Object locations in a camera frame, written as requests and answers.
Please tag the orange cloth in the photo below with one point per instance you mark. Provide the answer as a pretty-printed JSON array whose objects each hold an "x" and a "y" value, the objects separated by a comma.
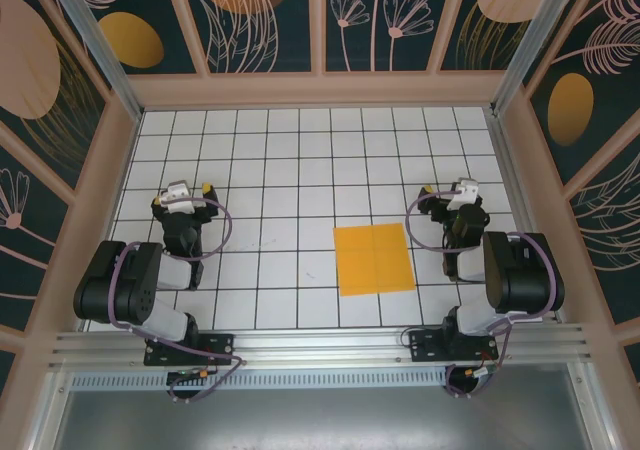
[{"x": 375, "y": 260}]

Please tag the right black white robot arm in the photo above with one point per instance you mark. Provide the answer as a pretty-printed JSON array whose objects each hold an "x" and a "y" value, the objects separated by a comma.
[{"x": 525, "y": 280}]

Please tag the black controller board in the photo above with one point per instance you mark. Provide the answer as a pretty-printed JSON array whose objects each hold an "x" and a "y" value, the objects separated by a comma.
[{"x": 187, "y": 374}]

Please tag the grey metal panel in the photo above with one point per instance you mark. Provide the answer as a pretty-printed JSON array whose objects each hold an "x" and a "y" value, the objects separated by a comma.
[{"x": 320, "y": 420}]

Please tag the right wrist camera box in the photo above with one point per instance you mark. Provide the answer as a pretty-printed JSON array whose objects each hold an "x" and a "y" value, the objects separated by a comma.
[{"x": 462, "y": 197}]

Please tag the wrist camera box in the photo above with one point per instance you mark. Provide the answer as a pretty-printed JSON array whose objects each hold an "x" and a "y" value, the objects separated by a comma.
[
  {"x": 177, "y": 202},
  {"x": 462, "y": 197}
]

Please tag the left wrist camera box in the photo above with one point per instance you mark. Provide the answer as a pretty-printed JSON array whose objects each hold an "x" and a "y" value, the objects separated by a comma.
[{"x": 177, "y": 202}]

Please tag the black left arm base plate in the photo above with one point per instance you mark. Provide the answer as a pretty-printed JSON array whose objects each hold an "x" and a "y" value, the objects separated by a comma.
[{"x": 220, "y": 347}]

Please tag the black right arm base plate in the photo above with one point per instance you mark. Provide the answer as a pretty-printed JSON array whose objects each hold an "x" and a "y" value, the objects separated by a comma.
[{"x": 425, "y": 347}]

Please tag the aluminium frame post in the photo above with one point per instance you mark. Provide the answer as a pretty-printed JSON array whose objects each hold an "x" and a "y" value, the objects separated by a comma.
[
  {"x": 100, "y": 45},
  {"x": 528, "y": 45}
]

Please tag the aluminium mounting rail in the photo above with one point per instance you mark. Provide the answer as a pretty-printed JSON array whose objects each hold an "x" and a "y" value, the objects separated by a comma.
[{"x": 320, "y": 345}]

